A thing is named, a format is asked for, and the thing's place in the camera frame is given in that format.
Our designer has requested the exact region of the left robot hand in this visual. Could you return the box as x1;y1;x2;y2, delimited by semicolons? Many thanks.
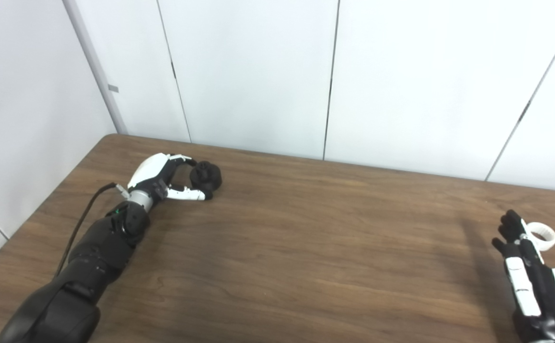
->
127;153;212;203

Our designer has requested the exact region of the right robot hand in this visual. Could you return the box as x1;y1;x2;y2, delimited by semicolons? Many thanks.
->
492;210;555;343

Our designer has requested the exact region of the white ring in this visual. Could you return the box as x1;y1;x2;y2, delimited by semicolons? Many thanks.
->
527;222;555;252

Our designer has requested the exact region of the round black part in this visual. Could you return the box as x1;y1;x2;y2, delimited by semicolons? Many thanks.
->
190;161;222;200

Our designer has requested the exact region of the grey wall corner post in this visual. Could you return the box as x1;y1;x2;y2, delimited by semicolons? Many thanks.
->
63;0;129;136

